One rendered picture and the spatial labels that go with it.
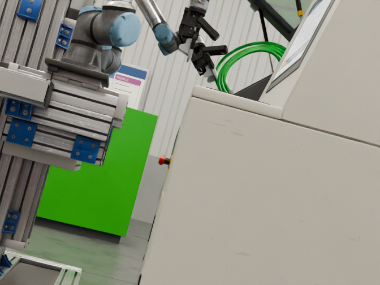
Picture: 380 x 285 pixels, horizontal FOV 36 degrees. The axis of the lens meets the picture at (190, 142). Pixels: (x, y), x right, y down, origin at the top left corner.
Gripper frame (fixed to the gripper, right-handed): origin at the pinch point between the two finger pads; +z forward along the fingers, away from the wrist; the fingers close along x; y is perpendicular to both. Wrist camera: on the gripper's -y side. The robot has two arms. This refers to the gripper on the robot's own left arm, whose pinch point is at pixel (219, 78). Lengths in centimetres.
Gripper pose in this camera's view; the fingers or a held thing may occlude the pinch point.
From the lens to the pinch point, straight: 253.8
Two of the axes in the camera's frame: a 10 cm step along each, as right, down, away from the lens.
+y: -8.7, 4.8, 1.2
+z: 3.7, 8.0, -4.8
